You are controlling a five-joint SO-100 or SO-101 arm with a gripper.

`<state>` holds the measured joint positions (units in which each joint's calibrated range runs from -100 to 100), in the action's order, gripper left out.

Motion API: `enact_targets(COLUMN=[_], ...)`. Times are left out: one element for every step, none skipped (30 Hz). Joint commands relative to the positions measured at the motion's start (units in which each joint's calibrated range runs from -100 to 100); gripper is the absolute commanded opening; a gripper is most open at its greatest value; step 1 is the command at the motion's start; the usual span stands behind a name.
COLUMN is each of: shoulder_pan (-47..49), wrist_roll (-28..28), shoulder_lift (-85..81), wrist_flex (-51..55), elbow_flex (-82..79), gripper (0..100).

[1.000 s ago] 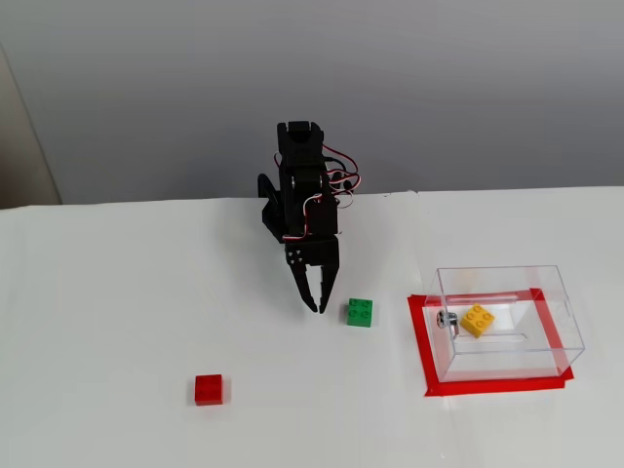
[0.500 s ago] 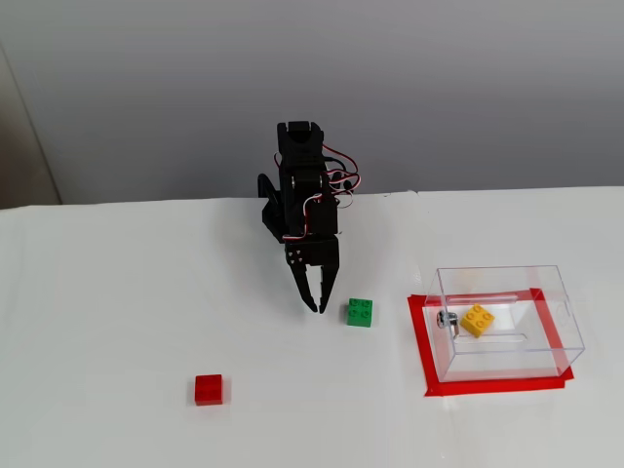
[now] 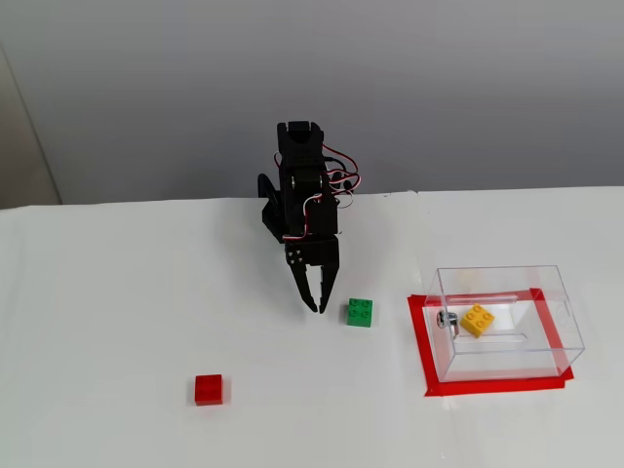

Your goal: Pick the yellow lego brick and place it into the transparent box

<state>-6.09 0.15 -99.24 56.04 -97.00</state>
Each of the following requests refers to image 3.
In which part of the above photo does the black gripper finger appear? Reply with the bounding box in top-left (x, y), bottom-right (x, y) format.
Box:
top-left (283, 242), bottom-right (320, 314)
top-left (316, 262), bottom-right (341, 316)

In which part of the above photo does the beige board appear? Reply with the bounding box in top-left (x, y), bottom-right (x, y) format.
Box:
top-left (0, 41), bottom-right (63, 211)

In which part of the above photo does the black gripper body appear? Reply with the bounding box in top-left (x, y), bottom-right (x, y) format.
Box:
top-left (303, 234), bottom-right (342, 268)

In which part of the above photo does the transparent plastic box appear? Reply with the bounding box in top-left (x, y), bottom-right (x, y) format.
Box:
top-left (422, 264), bottom-right (586, 384)

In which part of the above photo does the silver metal cam lock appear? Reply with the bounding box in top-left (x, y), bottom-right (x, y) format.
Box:
top-left (436, 310), bottom-right (462, 340)

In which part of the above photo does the green lego brick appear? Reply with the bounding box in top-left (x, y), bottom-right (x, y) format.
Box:
top-left (346, 297), bottom-right (374, 329)

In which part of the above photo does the red tape frame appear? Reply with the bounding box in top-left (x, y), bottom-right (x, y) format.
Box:
top-left (407, 288), bottom-right (575, 399)

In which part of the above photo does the red lego brick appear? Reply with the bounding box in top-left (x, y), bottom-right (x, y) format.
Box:
top-left (193, 373), bottom-right (224, 407)

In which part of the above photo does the yellow lego brick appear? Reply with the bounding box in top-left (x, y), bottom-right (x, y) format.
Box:
top-left (459, 302), bottom-right (496, 338)

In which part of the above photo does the black table clamp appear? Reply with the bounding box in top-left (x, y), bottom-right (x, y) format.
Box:
top-left (256, 173), bottom-right (289, 244)

